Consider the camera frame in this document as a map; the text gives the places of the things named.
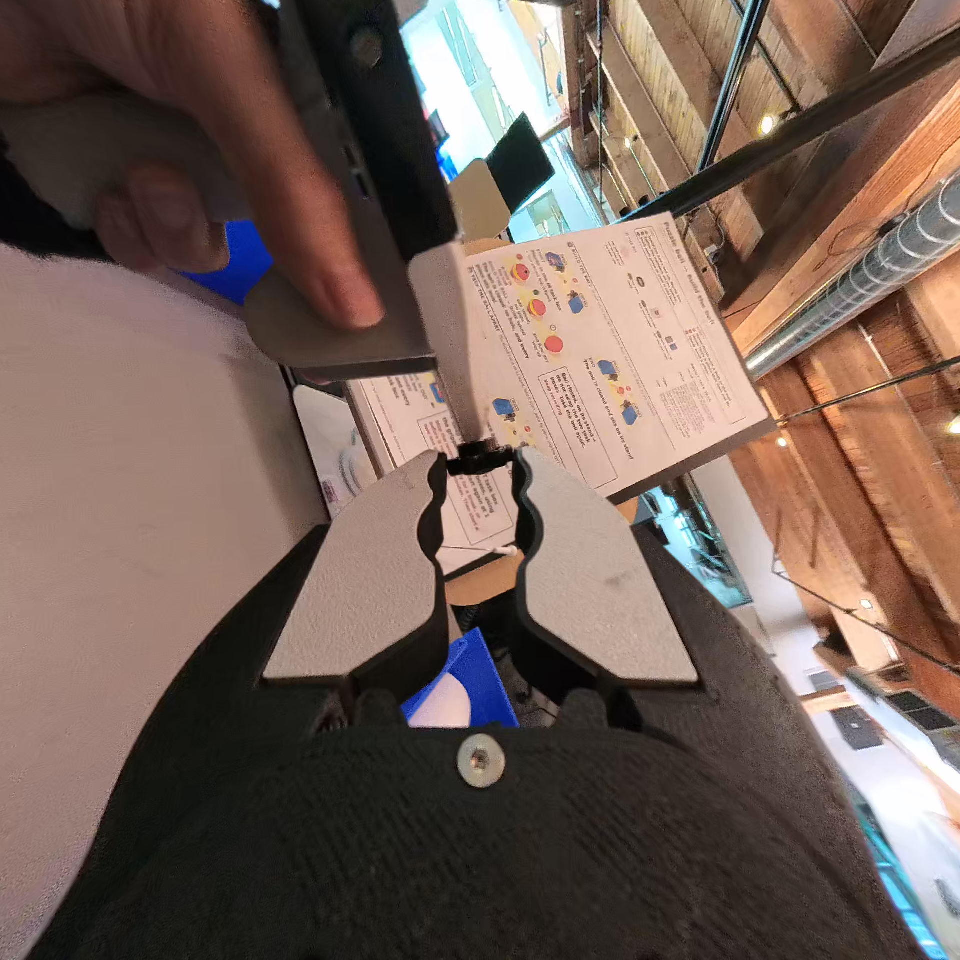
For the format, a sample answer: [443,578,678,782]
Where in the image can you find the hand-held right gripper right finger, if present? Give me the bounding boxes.
[512,447,700,708]

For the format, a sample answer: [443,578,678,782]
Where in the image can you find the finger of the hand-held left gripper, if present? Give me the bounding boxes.
[246,258,440,385]
[407,238,483,445]

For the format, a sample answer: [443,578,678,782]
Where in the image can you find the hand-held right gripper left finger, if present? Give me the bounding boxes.
[262,450,451,706]

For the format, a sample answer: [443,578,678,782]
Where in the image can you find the black knob thumb screw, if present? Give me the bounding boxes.
[447,441,515,475]

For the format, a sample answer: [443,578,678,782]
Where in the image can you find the blue plastic bin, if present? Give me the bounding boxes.
[180,219,275,307]
[401,628,520,729]

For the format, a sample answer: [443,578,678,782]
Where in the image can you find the person's left hand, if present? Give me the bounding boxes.
[0,0,387,333]

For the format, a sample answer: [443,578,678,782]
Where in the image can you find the white tablet stand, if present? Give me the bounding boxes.
[291,382,385,520]

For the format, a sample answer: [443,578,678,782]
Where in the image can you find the white round pad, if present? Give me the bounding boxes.
[337,427,380,496]

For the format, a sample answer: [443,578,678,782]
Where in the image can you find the cardboard panel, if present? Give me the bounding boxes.
[450,159,513,243]

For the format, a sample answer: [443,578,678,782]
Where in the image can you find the black monitor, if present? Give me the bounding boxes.
[486,112,558,215]

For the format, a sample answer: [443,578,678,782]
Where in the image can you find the black metal ceiling rail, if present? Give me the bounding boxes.
[696,0,772,175]
[622,30,960,222]

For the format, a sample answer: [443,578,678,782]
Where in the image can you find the silver insulated duct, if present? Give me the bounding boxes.
[742,172,960,380]

